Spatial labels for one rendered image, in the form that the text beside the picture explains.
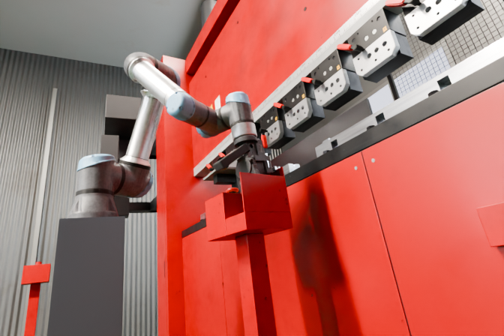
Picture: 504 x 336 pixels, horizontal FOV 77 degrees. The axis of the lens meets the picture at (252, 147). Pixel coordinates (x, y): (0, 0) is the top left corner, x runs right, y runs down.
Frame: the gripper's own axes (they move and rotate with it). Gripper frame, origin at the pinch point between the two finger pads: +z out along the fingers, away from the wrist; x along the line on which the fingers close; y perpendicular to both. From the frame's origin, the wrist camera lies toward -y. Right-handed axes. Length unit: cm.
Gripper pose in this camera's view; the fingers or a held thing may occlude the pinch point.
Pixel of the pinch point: (252, 205)
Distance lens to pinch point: 89.3
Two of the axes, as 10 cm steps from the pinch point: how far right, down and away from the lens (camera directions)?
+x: -5.9, 3.7, 7.2
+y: 7.9, 0.5, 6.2
